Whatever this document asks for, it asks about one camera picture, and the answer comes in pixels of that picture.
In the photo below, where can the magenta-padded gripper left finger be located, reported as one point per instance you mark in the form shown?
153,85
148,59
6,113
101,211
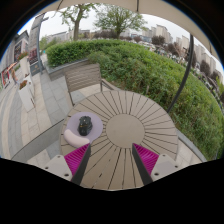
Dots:
75,158

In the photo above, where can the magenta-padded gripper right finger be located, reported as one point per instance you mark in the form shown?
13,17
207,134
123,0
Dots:
146,159

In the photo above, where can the black computer mouse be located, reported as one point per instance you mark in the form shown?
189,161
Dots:
85,125

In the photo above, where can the lilac mouse pad with wrist rest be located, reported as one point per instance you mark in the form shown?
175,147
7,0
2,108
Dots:
96,125

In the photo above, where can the white planter box with flowers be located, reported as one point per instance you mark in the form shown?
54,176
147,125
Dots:
26,96
24,65

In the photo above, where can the slatted beige patio chair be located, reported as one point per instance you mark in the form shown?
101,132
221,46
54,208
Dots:
82,77

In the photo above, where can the dark curved parasol pole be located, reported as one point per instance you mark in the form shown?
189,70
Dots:
181,80

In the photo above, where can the green hedge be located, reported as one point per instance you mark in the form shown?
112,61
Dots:
146,70

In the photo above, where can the tall grey sign pillar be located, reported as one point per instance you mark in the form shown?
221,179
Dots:
34,40

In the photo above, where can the distant apartment buildings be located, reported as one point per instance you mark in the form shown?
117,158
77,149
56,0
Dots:
160,30

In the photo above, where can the sparse-leaved tree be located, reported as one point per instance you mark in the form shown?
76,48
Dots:
76,23

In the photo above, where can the round bushy tree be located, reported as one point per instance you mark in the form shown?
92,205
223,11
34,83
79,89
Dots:
116,18

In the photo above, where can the beige parasol canopy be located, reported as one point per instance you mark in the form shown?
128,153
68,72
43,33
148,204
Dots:
160,8

